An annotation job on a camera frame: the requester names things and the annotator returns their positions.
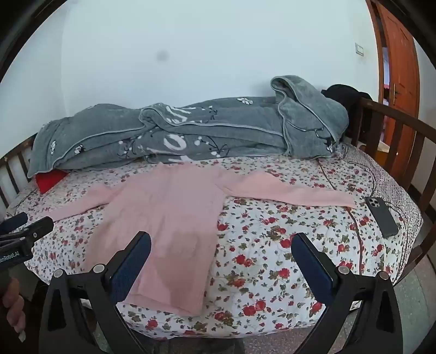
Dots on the white light switch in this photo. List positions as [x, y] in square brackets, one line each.
[359, 48]

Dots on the person's left hand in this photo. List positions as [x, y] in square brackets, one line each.
[12, 306]

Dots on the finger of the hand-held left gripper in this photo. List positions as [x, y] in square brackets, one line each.
[13, 222]
[35, 231]

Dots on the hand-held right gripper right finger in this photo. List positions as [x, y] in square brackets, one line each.
[313, 269]

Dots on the red cloth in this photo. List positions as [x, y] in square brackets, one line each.
[49, 180]

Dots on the dark smartphone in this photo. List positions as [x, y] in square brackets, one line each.
[381, 216]

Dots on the black garment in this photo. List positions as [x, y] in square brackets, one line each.
[344, 95]

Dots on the pink ribbed sweater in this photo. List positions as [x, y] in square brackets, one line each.
[170, 218]

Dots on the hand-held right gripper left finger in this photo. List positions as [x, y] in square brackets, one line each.
[131, 269]

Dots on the grey printed blanket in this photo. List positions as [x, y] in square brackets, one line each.
[204, 129]

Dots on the floral bed sheet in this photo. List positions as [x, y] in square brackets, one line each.
[265, 238]

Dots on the wooden bed frame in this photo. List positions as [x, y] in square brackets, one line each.
[402, 126]

